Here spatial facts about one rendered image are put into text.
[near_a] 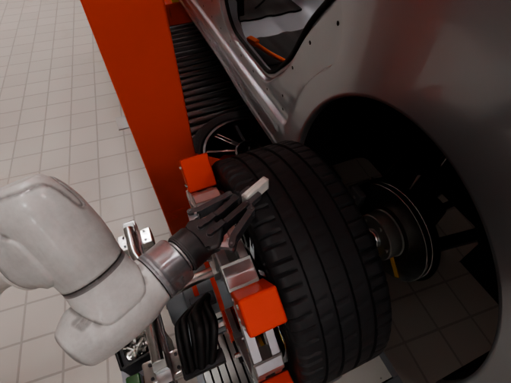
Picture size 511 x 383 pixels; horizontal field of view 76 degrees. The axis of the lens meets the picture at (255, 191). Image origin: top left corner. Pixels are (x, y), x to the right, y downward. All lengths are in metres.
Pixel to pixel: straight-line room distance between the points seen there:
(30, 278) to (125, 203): 1.80
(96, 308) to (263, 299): 0.27
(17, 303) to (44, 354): 0.35
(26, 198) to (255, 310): 0.39
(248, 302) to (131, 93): 0.58
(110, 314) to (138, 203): 1.77
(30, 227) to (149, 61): 0.50
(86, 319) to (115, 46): 0.56
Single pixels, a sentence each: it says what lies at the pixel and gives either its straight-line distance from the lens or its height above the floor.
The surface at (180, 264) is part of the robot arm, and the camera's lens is 0.56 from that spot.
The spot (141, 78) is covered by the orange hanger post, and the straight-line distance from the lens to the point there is 0.88.
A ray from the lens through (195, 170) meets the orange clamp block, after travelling 0.86.
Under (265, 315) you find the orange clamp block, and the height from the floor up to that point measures 1.14.
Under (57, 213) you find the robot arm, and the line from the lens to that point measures 0.50.
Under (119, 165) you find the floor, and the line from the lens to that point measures 2.56.
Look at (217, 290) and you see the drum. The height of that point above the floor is 0.91.
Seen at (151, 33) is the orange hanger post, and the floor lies 1.38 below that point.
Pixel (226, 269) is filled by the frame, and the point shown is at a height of 1.12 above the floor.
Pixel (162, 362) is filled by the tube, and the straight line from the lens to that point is 0.76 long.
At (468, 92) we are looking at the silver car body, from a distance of 0.63.
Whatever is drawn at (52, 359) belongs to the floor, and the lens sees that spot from 2.01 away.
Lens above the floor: 1.73
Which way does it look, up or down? 52 degrees down
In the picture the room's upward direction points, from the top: straight up
